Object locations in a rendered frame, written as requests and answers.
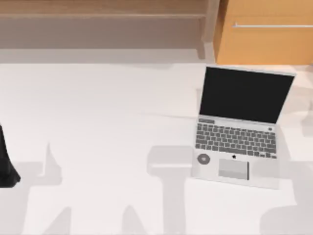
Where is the silver open laptop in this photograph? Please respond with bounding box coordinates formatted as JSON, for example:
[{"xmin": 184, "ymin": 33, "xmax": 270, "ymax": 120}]
[{"xmin": 191, "ymin": 65, "xmax": 297, "ymax": 190}]

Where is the wooden open shelf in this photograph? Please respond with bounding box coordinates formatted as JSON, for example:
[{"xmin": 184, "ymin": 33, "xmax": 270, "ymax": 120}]
[{"xmin": 0, "ymin": 0, "xmax": 221, "ymax": 49}]

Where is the wooden cupboard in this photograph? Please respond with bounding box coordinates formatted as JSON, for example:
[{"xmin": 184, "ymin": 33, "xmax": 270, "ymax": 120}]
[{"xmin": 213, "ymin": 0, "xmax": 313, "ymax": 66}]

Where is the long metal handle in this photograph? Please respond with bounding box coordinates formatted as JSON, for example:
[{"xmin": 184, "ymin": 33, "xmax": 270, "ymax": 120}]
[{"xmin": 232, "ymin": 22, "xmax": 313, "ymax": 29}]

